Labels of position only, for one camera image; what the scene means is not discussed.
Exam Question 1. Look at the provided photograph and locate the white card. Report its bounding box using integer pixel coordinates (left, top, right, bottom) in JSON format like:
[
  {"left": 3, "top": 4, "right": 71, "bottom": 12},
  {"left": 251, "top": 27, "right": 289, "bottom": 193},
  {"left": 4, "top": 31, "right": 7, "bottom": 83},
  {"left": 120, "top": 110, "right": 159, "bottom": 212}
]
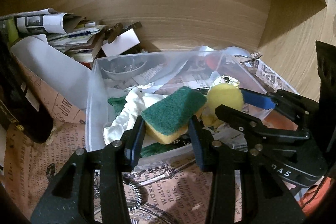
[{"left": 101, "top": 28, "right": 141, "bottom": 58}]

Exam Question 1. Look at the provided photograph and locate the white paper roll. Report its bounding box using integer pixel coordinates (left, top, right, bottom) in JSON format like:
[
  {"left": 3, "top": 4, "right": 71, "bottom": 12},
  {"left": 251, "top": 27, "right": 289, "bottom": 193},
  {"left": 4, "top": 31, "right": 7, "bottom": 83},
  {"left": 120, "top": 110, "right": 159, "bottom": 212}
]
[{"left": 10, "top": 34, "right": 93, "bottom": 111}]

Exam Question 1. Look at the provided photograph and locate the white cloth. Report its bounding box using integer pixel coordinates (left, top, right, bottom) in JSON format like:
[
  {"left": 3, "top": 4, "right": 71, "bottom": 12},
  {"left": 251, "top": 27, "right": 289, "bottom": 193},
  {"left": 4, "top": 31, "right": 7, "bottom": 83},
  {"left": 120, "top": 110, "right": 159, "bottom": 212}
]
[{"left": 103, "top": 85, "right": 169, "bottom": 146}]

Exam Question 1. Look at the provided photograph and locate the crumpled newspaper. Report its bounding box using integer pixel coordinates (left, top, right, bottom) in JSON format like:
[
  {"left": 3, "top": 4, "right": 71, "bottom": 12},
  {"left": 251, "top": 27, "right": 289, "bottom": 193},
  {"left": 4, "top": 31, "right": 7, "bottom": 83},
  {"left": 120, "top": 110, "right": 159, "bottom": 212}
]
[{"left": 240, "top": 51, "right": 300, "bottom": 100}]

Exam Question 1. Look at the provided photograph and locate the pile of papers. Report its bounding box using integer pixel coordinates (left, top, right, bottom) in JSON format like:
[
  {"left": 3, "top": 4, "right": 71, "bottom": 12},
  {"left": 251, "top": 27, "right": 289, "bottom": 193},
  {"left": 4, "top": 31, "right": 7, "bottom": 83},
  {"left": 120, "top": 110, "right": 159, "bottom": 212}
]
[{"left": 47, "top": 17, "right": 106, "bottom": 63}]

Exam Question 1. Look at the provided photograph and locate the rolled newspaper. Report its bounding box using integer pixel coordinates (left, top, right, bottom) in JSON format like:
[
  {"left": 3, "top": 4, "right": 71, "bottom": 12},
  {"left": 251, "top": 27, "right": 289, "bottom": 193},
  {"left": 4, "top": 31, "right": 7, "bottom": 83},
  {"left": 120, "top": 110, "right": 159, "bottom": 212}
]
[{"left": 0, "top": 7, "right": 76, "bottom": 38}]

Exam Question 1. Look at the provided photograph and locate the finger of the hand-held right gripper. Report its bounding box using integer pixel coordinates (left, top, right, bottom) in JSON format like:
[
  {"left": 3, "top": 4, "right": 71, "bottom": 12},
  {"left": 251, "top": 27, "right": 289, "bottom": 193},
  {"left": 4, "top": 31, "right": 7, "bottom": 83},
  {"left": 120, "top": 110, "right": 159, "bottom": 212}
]
[
  {"left": 239, "top": 88, "right": 320, "bottom": 132},
  {"left": 215, "top": 105, "right": 311, "bottom": 147}
]

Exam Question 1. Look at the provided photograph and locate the dark binder clip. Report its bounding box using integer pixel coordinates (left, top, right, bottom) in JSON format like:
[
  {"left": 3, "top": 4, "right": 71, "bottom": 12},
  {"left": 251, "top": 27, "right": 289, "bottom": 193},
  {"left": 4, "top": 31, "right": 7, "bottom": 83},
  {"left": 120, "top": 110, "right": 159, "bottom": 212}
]
[{"left": 104, "top": 22, "right": 124, "bottom": 44}]

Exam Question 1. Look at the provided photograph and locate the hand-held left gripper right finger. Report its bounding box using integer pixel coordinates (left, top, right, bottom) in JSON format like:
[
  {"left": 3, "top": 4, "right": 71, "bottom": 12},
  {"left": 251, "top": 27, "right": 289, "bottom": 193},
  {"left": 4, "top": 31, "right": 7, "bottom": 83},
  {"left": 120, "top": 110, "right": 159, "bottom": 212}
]
[{"left": 188, "top": 115, "right": 307, "bottom": 224}]

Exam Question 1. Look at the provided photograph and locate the dark bottle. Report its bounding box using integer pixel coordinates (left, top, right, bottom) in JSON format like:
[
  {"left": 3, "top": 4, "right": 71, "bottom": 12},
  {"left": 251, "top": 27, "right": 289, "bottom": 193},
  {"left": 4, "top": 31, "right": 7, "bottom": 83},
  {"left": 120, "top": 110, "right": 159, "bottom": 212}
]
[{"left": 0, "top": 28, "right": 54, "bottom": 145}]

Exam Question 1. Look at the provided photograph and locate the round yellow sponge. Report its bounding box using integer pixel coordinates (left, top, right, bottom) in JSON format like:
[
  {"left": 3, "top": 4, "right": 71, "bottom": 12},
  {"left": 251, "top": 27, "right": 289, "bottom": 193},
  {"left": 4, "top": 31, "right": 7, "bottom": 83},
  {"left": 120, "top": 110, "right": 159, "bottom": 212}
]
[{"left": 203, "top": 82, "right": 244, "bottom": 128}]

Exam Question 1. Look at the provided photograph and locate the small red object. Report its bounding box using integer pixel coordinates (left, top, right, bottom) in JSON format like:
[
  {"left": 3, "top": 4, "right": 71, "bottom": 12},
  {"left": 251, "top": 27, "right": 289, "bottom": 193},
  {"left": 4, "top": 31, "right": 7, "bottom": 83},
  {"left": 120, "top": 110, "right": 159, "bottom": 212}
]
[{"left": 205, "top": 55, "right": 224, "bottom": 70}]

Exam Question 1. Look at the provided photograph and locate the green cloth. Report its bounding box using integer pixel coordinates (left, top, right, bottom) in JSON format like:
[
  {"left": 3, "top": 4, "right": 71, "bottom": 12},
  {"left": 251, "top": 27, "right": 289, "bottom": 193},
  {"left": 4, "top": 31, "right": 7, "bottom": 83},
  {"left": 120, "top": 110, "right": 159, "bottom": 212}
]
[
  {"left": 108, "top": 96, "right": 128, "bottom": 112},
  {"left": 140, "top": 141, "right": 184, "bottom": 159}
]

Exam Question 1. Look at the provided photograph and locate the green and yellow sponge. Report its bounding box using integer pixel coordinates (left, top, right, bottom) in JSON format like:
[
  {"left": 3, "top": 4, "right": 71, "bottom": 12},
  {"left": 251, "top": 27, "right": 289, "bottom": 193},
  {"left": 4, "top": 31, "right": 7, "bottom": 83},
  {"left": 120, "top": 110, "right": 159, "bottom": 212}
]
[{"left": 141, "top": 86, "right": 208, "bottom": 145}]

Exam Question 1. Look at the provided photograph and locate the metal bowl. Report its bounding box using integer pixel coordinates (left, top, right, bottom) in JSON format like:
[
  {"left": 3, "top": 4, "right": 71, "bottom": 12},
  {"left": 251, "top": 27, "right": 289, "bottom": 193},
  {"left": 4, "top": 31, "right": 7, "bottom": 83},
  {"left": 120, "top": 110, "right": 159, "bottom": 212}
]
[{"left": 101, "top": 59, "right": 148, "bottom": 81}]

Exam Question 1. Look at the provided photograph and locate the clear plastic bin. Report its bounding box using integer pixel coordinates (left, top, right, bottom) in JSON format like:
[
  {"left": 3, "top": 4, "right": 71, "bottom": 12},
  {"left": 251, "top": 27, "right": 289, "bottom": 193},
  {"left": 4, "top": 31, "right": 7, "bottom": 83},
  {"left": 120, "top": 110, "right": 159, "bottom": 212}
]
[{"left": 85, "top": 49, "right": 300, "bottom": 159}]

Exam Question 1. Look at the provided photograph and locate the orange cloth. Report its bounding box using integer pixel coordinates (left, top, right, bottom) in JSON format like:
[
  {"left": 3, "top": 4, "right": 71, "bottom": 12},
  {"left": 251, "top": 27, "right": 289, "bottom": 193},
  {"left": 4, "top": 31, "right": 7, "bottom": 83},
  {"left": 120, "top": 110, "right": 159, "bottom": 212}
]
[{"left": 299, "top": 175, "right": 336, "bottom": 215}]

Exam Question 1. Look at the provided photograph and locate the clear plastic bag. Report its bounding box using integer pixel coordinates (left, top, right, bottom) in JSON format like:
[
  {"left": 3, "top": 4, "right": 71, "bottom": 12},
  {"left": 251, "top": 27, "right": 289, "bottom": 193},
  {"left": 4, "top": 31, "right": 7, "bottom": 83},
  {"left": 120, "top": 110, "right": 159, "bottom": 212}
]
[{"left": 155, "top": 45, "right": 254, "bottom": 94}]

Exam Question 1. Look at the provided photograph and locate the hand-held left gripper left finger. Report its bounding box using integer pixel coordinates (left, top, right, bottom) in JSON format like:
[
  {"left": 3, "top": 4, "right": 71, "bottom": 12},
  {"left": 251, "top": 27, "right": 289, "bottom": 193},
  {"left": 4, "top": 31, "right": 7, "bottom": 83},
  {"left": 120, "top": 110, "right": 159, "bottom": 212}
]
[{"left": 30, "top": 116, "right": 146, "bottom": 224}]

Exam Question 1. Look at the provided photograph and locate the black spiral cord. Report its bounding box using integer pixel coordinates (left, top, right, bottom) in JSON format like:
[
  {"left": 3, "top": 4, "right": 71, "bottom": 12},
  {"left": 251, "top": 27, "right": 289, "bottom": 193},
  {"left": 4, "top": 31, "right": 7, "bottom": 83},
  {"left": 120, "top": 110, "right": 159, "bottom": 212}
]
[{"left": 123, "top": 179, "right": 144, "bottom": 212}]

